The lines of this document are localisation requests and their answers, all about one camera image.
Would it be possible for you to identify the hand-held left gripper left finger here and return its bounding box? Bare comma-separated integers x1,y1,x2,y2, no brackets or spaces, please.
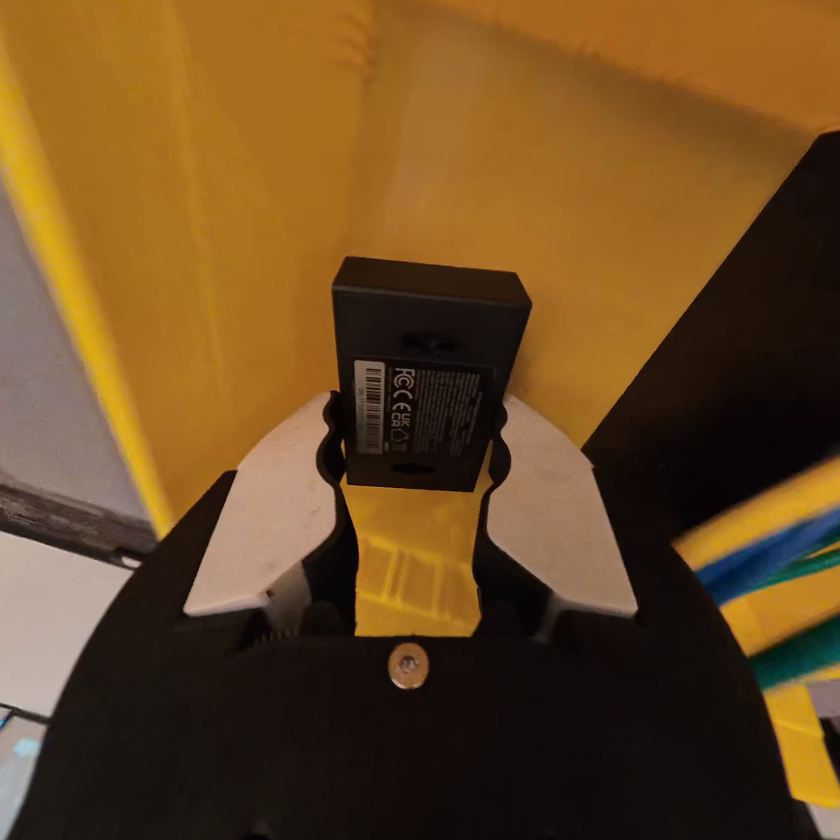
184,392,360,634

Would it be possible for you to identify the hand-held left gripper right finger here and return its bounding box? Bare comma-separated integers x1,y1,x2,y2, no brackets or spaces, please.
472,395,637,641

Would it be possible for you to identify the yellow ethernet cable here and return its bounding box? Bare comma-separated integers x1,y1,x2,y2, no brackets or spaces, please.
672,453,840,565

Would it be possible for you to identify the black network switch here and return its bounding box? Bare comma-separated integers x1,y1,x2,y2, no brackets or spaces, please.
331,256,532,493

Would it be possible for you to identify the yellow plastic bin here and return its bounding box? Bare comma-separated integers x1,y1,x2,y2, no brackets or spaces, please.
0,0,840,808

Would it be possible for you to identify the large black box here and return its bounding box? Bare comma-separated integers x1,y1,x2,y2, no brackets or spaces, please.
581,131,840,546

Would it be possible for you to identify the blue ethernet cable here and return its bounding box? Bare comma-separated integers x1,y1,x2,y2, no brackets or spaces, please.
696,512,840,605

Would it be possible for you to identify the green ethernet cable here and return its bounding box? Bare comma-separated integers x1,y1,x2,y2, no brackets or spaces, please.
748,545,840,690

